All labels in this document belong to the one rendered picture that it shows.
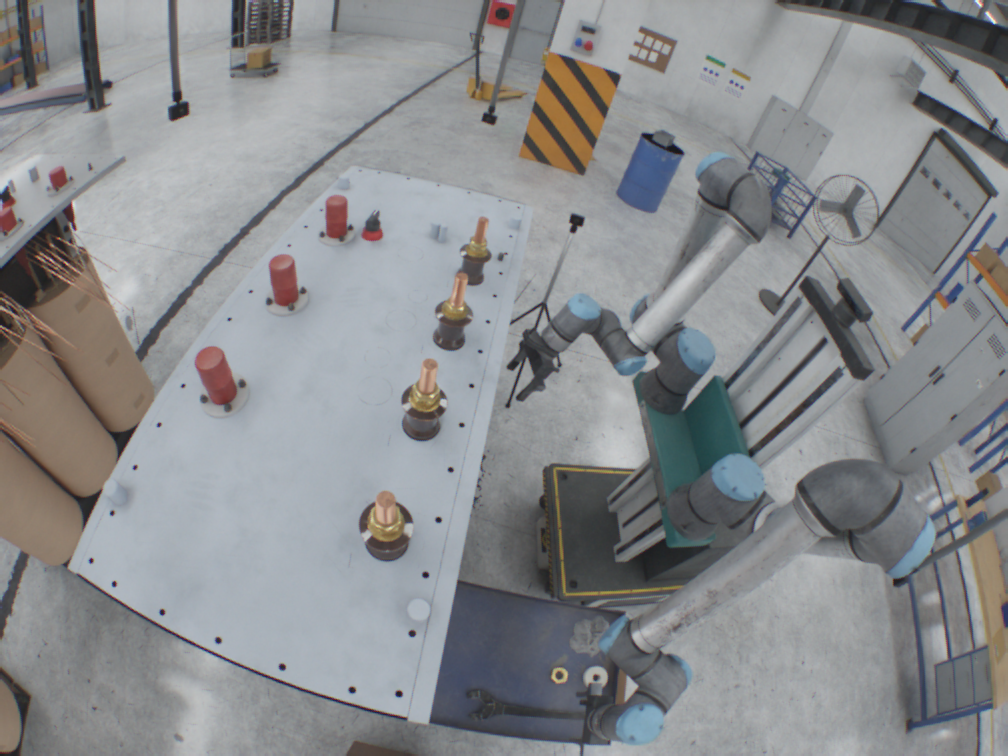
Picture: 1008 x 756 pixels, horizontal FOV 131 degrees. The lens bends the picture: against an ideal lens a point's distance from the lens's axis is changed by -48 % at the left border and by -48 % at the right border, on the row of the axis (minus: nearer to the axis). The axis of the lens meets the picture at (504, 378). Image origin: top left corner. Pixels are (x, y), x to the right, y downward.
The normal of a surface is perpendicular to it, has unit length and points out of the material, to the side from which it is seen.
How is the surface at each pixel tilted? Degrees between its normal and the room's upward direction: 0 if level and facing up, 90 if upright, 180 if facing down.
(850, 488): 49
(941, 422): 90
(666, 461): 0
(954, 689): 90
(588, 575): 0
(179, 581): 0
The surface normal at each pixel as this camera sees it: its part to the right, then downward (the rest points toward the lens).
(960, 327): -0.96, -0.26
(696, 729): 0.23, -0.61
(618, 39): -0.15, 0.75
